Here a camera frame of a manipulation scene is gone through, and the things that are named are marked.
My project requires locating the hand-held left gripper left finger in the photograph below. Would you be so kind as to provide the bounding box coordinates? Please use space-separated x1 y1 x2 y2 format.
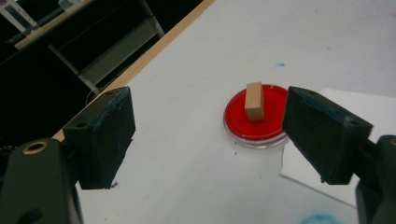
63 86 136 190

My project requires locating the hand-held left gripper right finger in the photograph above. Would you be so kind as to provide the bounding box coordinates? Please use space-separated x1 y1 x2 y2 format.
281 86 374 185

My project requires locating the wooden stamp block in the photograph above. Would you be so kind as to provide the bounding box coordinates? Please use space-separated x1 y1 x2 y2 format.
244 81 265 122

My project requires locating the round red ink pad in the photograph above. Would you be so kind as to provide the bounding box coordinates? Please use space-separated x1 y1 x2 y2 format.
222 83 290 149

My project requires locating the white paper sheet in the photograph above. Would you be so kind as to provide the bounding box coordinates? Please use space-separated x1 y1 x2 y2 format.
279 88 396 209

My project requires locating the wooden-edged shelf board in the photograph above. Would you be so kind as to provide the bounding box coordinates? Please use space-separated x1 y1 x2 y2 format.
13 0 94 51

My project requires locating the grey metal stand frame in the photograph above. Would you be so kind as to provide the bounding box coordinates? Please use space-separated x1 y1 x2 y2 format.
47 0 166 95

